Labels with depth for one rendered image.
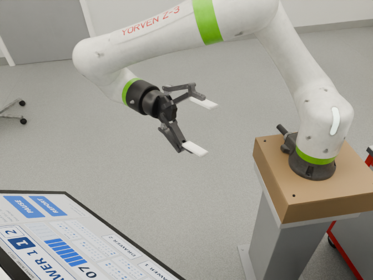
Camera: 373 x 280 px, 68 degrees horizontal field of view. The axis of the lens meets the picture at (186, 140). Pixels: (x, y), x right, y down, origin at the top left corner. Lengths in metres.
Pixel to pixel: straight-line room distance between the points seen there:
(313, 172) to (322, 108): 0.22
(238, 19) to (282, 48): 0.27
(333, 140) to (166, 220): 1.25
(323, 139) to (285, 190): 0.19
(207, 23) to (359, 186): 0.68
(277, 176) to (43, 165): 1.93
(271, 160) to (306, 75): 0.30
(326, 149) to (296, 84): 0.22
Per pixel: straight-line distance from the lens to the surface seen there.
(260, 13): 0.66
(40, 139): 2.74
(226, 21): 0.66
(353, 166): 1.08
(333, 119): 0.84
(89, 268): 0.56
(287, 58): 0.91
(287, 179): 0.96
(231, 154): 2.21
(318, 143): 0.89
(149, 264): 0.65
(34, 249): 0.57
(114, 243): 0.68
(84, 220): 0.73
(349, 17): 4.55
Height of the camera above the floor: 1.59
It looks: 43 degrees down
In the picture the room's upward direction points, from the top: 4 degrees counter-clockwise
